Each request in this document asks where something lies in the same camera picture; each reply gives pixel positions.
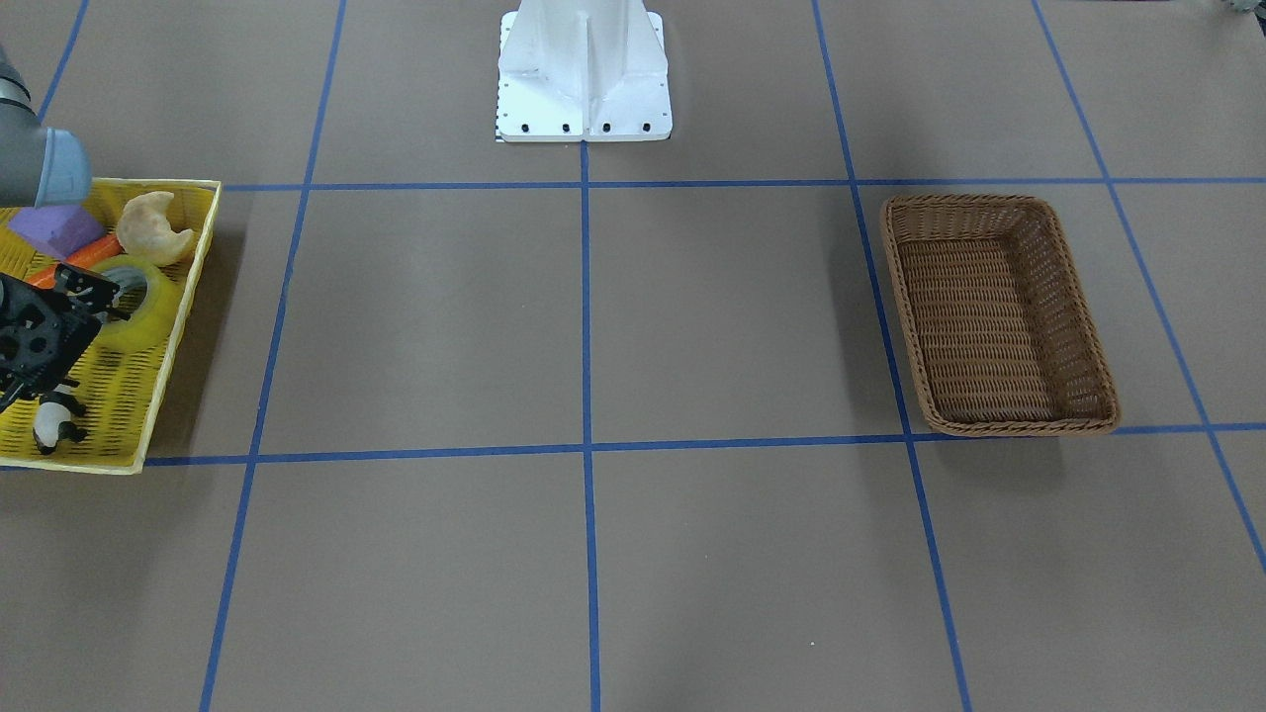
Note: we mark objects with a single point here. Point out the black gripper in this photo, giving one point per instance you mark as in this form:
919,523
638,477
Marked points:
83,291

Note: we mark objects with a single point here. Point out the yellow tape roll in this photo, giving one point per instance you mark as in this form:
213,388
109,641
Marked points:
146,304

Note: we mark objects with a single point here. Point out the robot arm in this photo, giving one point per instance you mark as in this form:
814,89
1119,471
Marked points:
42,166

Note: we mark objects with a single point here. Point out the yellow plastic basket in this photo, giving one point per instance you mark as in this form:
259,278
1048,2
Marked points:
123,392

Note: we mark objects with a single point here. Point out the brown wicker basket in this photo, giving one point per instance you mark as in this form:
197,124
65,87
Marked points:
999,334

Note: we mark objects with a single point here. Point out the orange toy carrot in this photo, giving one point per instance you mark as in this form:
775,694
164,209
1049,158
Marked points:
90,255

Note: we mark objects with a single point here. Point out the toy panda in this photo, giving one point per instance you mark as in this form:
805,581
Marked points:
55,420

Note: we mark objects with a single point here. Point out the purple foam block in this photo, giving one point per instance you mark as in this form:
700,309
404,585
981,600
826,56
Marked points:
57,231

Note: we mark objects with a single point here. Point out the toy croissant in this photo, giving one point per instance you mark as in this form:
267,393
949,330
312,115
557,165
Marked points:
143,230

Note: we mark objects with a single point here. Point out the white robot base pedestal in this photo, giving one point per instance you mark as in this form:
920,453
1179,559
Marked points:
571,71

